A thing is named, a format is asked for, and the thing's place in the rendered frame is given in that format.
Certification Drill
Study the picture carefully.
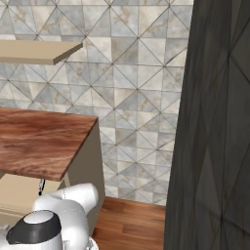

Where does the beige drawer front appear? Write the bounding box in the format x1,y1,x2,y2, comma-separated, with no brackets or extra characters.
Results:
0,173,71,216

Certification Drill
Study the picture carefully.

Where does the beige base cabinet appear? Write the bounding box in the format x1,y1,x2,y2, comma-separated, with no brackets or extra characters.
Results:
0,119,106,236

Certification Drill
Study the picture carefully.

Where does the tall dark grey cabinet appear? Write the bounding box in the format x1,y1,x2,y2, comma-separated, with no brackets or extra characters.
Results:
162,0,250,250

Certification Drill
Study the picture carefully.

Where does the dark metal drawer handle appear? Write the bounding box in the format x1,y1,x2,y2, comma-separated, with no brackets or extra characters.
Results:
37,178,46,196

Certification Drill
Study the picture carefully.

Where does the beige wall shelf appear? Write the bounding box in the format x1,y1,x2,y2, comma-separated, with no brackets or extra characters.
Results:
0,39,84,66

